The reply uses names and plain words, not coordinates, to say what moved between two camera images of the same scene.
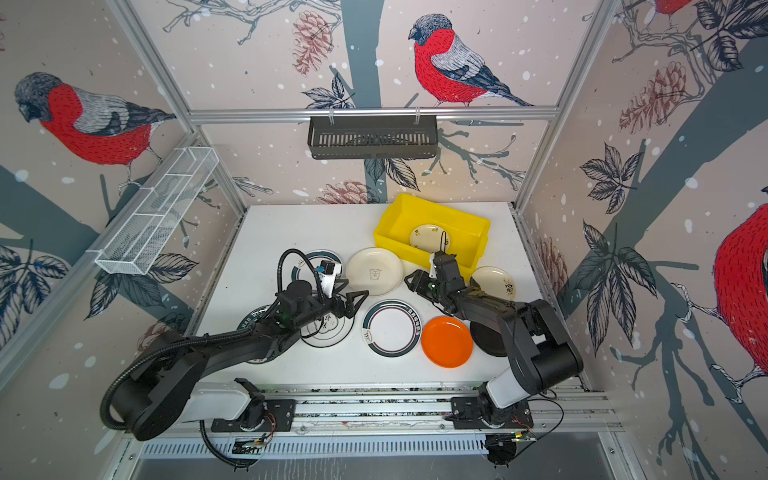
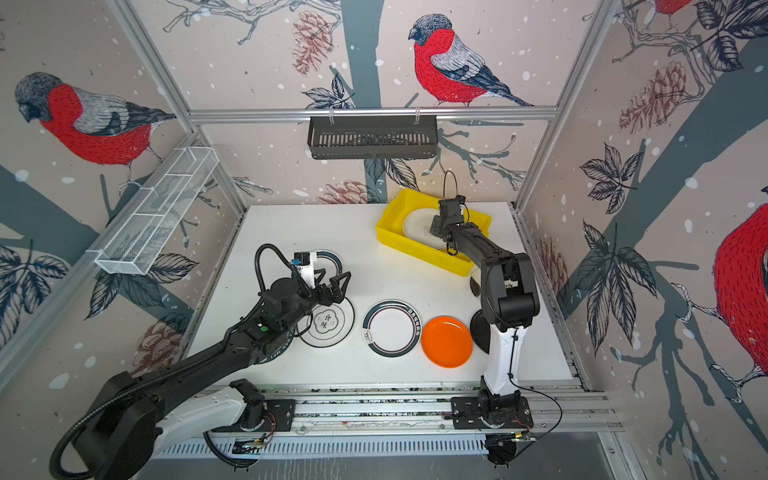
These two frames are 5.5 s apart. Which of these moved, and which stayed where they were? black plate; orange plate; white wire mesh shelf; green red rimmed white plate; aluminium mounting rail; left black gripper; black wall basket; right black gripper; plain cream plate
Moved: left black gripper; right black gripper; plain cream plate
Stayed: black plate; green red rimmed white plate; white wire mesh shelf; aluminium mounting rail; orange plate; black wall basket
